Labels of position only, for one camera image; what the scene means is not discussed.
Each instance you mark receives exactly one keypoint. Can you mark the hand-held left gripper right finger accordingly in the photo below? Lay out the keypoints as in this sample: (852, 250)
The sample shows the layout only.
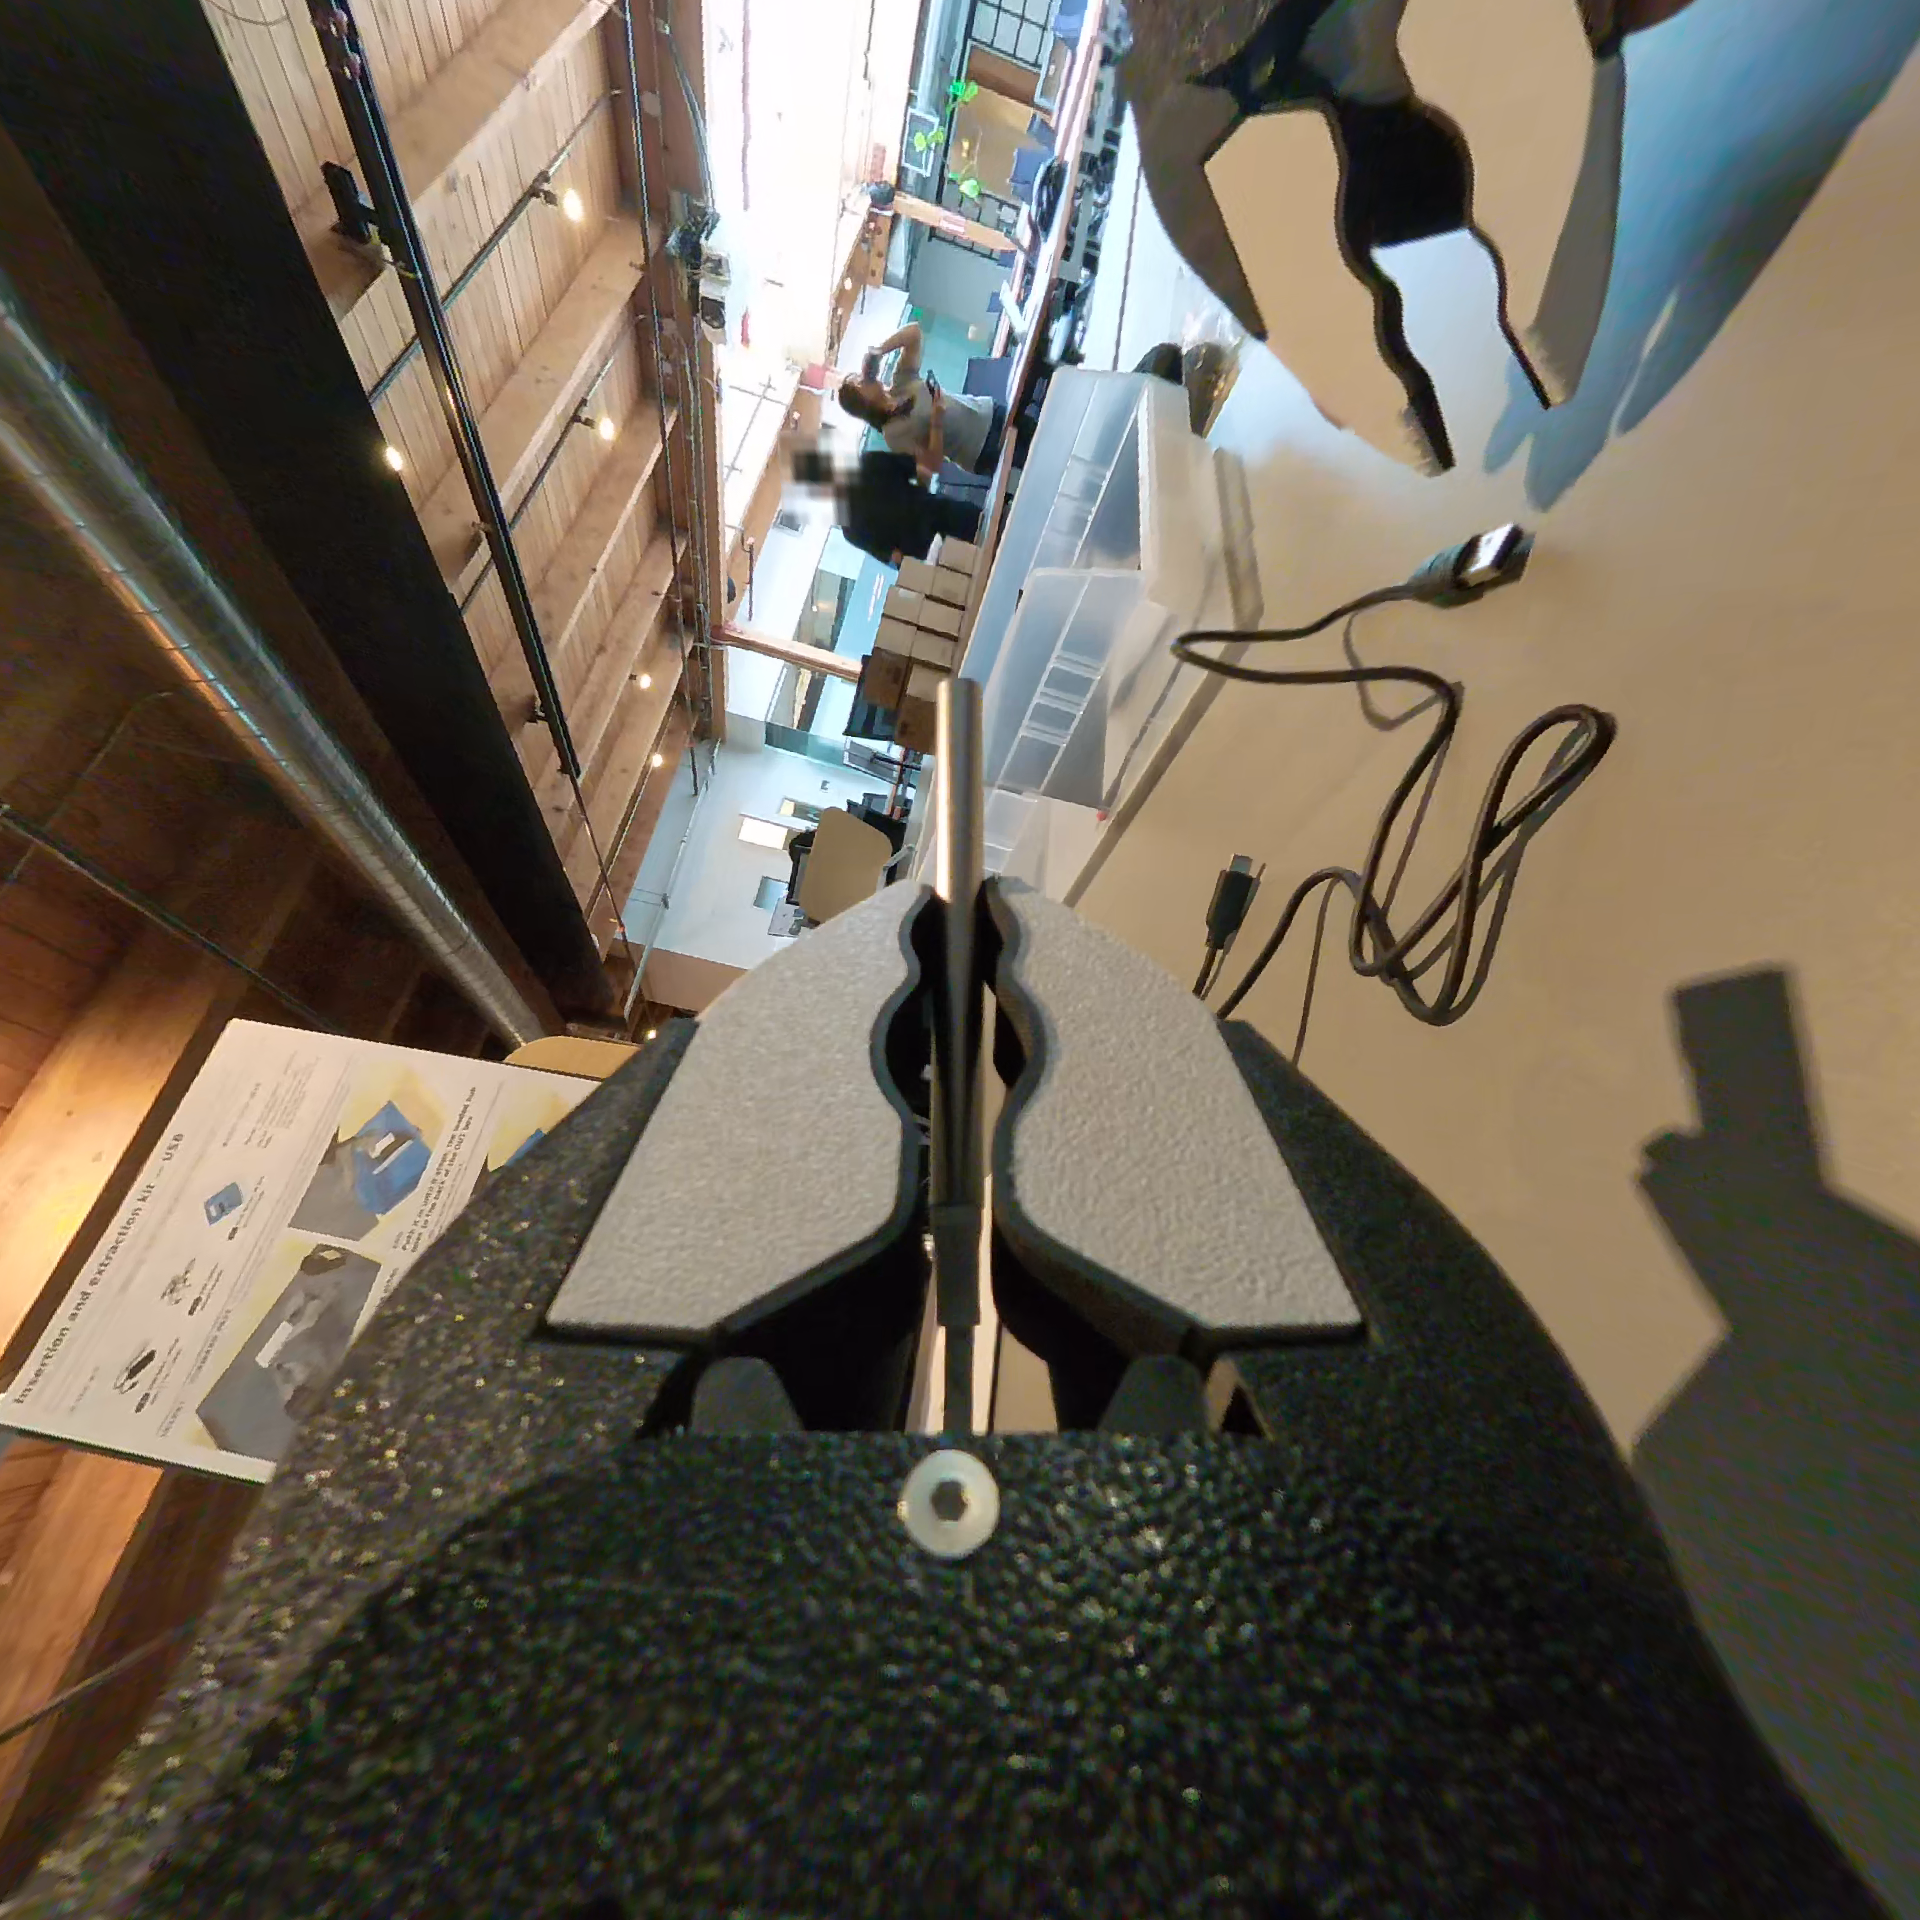
(1155, 1155)

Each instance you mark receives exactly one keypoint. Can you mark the white usb hub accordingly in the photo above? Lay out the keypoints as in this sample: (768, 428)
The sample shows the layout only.
(956, 931)

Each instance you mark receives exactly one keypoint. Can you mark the instruction sheet on stand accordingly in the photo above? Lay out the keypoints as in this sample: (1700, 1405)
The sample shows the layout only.
(270, 1231)

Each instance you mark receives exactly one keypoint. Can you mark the clear plastic bin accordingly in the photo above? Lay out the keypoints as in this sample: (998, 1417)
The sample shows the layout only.
(1095, 601)

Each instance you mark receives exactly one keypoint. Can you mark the rounded beige board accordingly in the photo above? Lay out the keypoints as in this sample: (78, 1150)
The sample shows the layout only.
(848, 862)

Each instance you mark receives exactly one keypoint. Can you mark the hanging green plant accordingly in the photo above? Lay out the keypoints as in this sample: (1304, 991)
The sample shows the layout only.
(953, 134)

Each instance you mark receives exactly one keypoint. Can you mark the person's right hand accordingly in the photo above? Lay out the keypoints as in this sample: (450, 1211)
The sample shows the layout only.
(1620, 14)

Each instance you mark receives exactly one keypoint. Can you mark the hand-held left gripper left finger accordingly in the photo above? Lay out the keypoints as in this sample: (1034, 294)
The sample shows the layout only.
(750, 1155)

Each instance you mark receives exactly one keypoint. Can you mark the stack of cardboard boxes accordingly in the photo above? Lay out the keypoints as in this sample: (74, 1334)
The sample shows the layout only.
(923, 622)

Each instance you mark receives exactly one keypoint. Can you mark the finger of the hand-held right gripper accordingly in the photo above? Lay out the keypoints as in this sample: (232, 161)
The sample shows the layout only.
(1304, 271)
(1590, 225)

